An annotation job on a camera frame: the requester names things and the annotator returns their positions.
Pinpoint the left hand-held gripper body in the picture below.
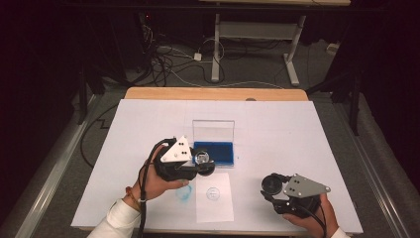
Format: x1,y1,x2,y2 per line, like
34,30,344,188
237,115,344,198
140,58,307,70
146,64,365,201
154,134,200,182

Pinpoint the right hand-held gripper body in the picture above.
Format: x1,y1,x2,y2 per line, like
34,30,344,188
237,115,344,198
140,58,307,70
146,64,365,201
270,174,332,220

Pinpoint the round stamp with clear knob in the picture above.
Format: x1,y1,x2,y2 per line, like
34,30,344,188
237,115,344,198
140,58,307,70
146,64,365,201
193,149,217,178

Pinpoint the black round stamp cap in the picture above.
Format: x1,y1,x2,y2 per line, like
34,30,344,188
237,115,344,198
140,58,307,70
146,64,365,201
261,173,284,196

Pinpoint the blue ink pad case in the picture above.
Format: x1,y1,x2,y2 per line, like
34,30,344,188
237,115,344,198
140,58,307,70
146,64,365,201
191,119,236,168

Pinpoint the white paper sheet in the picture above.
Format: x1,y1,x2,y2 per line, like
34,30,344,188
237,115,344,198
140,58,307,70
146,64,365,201
195,172,235,224

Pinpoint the person's right hand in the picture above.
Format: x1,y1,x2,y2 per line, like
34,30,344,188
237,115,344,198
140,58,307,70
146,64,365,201
281,192,340,238

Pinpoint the person's left hand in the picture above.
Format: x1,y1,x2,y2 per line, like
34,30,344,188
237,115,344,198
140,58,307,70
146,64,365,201
131,144,191,213

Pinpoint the clear blue stamp cap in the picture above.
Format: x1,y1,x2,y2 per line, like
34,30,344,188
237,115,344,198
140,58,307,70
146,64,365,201
174,183,193,202

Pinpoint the white table mat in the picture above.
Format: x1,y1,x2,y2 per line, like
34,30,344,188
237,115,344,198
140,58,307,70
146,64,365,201
70,98,365,234

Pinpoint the black metal stand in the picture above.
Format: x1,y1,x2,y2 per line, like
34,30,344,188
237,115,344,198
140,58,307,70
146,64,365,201
76,62,107,126
306,63,364,137

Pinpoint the black box with red light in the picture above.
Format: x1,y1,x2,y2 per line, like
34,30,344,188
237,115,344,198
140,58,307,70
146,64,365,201
138,11,156,72

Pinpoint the beige power strip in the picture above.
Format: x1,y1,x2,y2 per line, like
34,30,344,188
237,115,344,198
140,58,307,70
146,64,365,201
326,42,342,57

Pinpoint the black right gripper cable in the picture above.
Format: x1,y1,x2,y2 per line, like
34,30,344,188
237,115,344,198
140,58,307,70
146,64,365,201
296,203,329,238

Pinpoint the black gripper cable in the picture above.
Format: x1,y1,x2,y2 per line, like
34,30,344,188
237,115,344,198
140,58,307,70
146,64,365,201
137,137,177,238
296,203,329,238

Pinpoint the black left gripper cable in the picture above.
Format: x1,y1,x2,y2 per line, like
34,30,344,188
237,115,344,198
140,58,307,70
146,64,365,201
137,137,177,238

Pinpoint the orange bracelet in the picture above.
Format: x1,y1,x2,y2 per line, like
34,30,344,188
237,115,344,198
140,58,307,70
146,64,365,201
124,185,143,205

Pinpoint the aluminium rail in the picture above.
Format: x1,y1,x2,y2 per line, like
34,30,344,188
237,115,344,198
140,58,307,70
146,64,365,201
0,93,104,238
331,100,412,238

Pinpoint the long white floor cable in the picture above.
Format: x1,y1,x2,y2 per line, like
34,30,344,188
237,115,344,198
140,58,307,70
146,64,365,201
157,46,285,91

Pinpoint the tangle of black floor cables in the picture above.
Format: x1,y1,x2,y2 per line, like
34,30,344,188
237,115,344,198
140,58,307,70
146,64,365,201
142,23,229,88

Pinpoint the black looped floor cable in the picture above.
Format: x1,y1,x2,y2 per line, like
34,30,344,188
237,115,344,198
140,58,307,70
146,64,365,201
79,103,120,169

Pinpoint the white metal desk frame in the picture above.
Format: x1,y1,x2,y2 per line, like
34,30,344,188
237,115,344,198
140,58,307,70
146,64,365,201
197,0,352,87

